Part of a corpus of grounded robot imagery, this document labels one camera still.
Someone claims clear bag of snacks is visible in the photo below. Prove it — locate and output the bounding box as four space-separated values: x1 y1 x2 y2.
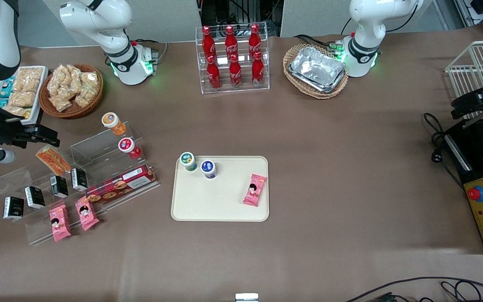
60 78 79 100
66 64 83 86
50 94 73 113
74 86 95 109
48 64 69 96
80 71 100 89

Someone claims aluminium foil tray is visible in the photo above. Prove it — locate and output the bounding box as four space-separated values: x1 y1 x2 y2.
291 46 345 87
288 63 347 94

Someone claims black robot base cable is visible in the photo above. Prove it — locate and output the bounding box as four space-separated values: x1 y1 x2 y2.
294 34 343 50

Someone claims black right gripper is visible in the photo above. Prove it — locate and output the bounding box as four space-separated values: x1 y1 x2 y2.
0 114 60 148

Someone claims long black cable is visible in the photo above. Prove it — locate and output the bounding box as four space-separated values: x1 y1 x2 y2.
344 276 483 302

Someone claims small black carton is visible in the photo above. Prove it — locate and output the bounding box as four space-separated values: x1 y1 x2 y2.
24 186 46 209
3 196 25 221
50 175 69 198
71 168 89 191

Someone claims sandwich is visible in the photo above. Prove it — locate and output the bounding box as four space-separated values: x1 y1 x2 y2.
35 145 72 177

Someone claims clear acrylic bottle rack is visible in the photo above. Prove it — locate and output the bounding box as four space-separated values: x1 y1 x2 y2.
195 24 270 94

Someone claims red cookie box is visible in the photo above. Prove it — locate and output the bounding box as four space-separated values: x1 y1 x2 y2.
86 164 158 205

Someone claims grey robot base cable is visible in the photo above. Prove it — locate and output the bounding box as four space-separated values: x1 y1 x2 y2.
151 40 169 63

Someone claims light wicker basket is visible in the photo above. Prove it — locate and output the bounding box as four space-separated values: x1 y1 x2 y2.
283 44 349 99

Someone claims black power cable with plug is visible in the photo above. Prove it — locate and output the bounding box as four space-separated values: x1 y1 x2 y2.
423 112 465 190

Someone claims pink snack pack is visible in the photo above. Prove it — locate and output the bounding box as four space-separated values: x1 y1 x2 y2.
49 204 72 242
242 174 267 207
75 196 100 231

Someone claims clear acrylic stepped riser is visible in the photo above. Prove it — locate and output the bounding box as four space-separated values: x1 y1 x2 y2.
70 122 161 210
0 157 108 246

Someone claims green lid small bottle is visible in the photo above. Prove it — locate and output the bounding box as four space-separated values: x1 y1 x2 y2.
179 152 198 172

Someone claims blue lid small bottle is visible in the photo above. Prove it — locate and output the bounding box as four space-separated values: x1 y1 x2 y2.
200 159 218 180

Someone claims red cola bottle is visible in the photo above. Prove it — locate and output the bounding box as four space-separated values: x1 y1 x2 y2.
252 52 265 86
202 26 216 59
229 55 242 88
225 26 238 57
207 55 222 90
249 24 262 55

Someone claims brown wicker basket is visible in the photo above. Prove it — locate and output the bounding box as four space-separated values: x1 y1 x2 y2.
38 63 104 119

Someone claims beige plastic tray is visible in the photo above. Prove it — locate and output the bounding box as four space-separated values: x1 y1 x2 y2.
171 156 270 222

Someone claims looped black cable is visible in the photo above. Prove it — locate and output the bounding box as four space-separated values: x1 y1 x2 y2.
441 280 483 302

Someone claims red lid small bottle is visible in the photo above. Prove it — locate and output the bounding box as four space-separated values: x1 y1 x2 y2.
118 137 142 160

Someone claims dark equipment with cables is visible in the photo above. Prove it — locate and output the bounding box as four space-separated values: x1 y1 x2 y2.
200 0 283 37

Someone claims orange lid small bottle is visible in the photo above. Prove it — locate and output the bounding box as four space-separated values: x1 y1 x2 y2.
101 112 127 135

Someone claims short silver metal bar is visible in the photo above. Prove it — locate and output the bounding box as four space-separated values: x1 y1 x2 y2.
444 134 473 172

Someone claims white rectangular snack tray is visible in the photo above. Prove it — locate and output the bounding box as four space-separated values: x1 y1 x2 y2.
0 65 50 125

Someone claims black machine with yellow panel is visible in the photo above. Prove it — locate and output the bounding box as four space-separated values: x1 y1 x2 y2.
443 117 483 255

